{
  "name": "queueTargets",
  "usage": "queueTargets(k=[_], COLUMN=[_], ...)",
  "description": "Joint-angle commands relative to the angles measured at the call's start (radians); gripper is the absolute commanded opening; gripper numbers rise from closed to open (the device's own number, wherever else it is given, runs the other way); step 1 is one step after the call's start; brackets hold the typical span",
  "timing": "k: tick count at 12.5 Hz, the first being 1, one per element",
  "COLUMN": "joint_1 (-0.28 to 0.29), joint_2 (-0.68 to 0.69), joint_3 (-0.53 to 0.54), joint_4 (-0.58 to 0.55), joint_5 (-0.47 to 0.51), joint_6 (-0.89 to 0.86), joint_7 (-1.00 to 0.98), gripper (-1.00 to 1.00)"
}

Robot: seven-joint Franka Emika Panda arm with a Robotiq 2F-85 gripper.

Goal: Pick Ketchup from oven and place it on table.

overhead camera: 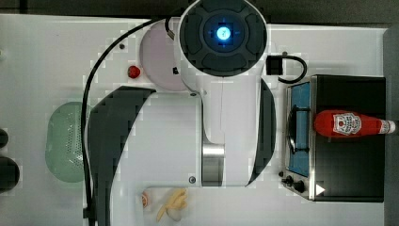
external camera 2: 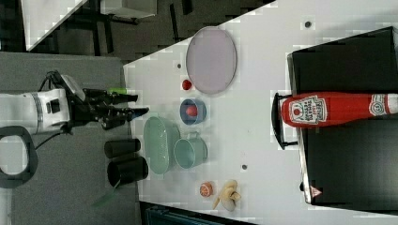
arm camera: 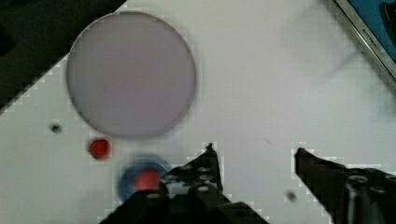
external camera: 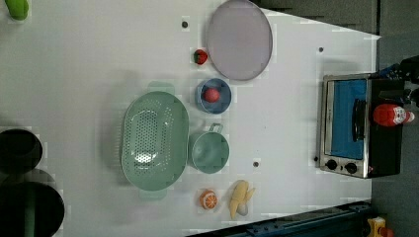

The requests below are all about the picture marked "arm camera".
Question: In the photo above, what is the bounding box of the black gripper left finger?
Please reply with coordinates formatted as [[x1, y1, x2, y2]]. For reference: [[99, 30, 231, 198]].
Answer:
[[99, 145, 268, 224]]

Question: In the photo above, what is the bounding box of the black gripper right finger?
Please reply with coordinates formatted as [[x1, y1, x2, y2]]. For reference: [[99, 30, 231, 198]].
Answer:
[[294, 147, 396, 224]]

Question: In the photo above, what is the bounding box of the silver toaster oven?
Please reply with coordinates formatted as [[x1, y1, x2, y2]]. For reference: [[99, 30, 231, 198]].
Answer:
[[333, 0, 396, 80]]

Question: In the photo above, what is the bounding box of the red toy apple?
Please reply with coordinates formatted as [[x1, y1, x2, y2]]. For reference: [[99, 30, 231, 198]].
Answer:
[[133, 168, 160, 190]]

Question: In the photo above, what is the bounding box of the blue bowl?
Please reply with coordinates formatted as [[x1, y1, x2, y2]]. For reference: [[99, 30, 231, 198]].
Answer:
[[117, 155, 171, 202]]

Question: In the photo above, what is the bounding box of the red toy strawberry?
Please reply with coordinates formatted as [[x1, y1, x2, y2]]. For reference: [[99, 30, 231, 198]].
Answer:
[[88, 138, 110, 161]]

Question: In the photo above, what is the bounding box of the grey round plate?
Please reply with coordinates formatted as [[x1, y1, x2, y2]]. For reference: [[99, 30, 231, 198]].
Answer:
[[65, 12, 197, 138]]

